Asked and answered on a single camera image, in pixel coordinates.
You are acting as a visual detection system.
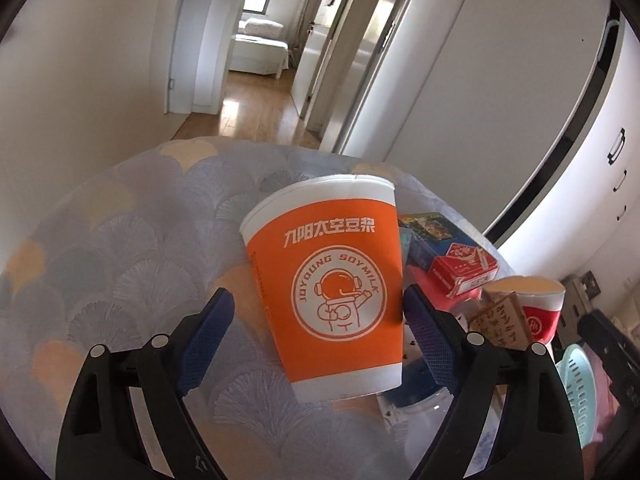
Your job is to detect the red and white paper cup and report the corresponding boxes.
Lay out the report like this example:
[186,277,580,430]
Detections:
[482,276,567,346]

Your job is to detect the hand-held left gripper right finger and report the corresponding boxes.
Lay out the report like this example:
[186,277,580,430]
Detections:
[402,282,586,480]

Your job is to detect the teal plastic basket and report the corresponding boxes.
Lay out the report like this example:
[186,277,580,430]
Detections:
[554,344,610,437]

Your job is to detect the small red box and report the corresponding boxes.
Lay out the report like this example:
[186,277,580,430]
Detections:
[431,242,499,300]

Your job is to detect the pink cloth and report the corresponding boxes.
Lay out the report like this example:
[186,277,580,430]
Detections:
[590,357,640,461]

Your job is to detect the white door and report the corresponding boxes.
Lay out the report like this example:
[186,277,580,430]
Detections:
[291,20,397,122]

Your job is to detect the black cabinet handle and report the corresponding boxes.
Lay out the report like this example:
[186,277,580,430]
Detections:
[607,127,627,164]

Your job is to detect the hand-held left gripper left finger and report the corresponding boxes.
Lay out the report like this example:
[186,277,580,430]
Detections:
[55,287,236,480]

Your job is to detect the brown cardboard piece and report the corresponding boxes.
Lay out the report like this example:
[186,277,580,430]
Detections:
[467,294,532,352]

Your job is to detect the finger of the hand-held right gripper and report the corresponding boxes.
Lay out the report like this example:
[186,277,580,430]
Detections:
[576,309,640,411]

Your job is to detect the orange paper cup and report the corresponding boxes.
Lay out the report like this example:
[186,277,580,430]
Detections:
[239,174,405,403]

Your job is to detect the white cabinet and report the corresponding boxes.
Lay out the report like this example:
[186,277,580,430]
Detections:
[492,7,640,321]

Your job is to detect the white bed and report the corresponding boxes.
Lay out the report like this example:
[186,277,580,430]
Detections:
[228,16,291,77]

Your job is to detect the fan-patterned tablecloth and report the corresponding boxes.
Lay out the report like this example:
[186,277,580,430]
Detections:
[0,137,506,480]

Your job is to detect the colourful printed box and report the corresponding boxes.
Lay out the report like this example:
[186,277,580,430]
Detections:
[398,212,472,272]

